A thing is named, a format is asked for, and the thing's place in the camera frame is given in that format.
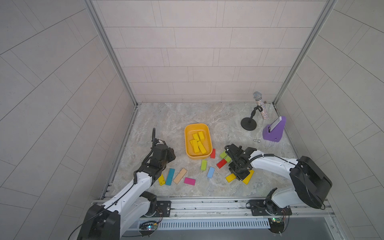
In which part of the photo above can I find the yellow block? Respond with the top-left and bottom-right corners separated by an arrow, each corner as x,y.
198,131 -> 205,141
197,141 -> 207,155
243,170 -> 255,185
226,174 -> 237,183
190,140 -> 200,154
193,133 -> 201,143
158,175 -> 166,186

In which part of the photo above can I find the yellow plastic tray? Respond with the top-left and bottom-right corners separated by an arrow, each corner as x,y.
185,123 -> 213,160

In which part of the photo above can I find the yellow block top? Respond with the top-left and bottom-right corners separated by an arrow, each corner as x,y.
198,131 -> 205,141

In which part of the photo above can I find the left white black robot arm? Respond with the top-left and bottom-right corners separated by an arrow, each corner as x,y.
77,139 -> 176,240

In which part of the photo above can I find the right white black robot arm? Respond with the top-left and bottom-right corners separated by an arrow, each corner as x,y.
225,144 -> 333,215

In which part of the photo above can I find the light green block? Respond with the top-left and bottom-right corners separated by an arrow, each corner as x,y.
220,152 -> 227,159
225,156 -> 232,163

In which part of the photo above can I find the red block right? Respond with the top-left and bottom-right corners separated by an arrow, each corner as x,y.
217,159 -> 228,169

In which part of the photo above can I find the teal block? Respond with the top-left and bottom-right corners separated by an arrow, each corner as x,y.
166,169 -> 175,186

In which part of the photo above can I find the light green block upper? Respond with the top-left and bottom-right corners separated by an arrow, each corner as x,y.
220,152 -> 227,159

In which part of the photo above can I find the red block by tray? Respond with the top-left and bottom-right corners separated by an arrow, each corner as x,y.
210,149 -> 216,159

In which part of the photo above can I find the light blue block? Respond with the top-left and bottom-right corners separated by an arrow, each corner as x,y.
207,167 -> 215,179

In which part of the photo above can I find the tan wooden block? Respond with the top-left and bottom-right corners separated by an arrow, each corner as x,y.
174,168 -> 187,184

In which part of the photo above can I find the green block centre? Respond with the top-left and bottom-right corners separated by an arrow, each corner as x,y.
201,160 -> 208,171

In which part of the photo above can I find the magenta block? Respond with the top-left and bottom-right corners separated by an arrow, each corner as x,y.
184,178 -> 196,186

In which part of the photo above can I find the black microphone stand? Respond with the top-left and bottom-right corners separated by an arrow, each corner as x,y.
241,106 -> 263,131

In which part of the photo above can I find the purple phone holder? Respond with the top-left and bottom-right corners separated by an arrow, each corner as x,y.
263,116 -> 286,143

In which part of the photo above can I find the right circuit board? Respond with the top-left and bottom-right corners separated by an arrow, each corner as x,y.
268,217 -> 286,234

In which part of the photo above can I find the circuit board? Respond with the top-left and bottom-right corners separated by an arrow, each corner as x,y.
268,217 -> 286,234
139,221 -> 159,231

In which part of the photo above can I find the left circuit board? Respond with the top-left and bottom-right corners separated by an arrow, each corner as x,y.
139,221 -> 159,231

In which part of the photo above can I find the glitter microphone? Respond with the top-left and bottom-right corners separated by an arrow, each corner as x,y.
253,91 -> 269,120

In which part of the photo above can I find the aluminium mounting rail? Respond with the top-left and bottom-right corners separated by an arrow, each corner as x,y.
134,198 -> 333,229

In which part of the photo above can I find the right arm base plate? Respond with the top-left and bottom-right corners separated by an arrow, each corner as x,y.
246,200 -> 292,216

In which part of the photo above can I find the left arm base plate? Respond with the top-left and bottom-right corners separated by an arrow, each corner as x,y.
142,201 -> 172,218

